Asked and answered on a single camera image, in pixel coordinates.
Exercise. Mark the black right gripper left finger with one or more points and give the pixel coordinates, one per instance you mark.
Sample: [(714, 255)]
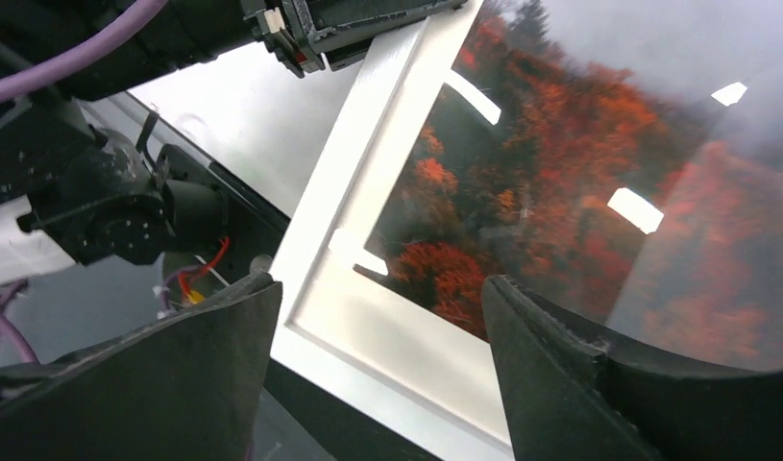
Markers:
[(185, 387)]

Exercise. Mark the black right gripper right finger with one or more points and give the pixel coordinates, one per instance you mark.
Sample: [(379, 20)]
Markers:
[(573, 389)]

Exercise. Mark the white picture frame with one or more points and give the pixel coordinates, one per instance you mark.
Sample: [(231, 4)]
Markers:
[(387, 357)]

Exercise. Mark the autumn forest photo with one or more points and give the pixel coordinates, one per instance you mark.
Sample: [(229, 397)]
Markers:
[(622, 159)]

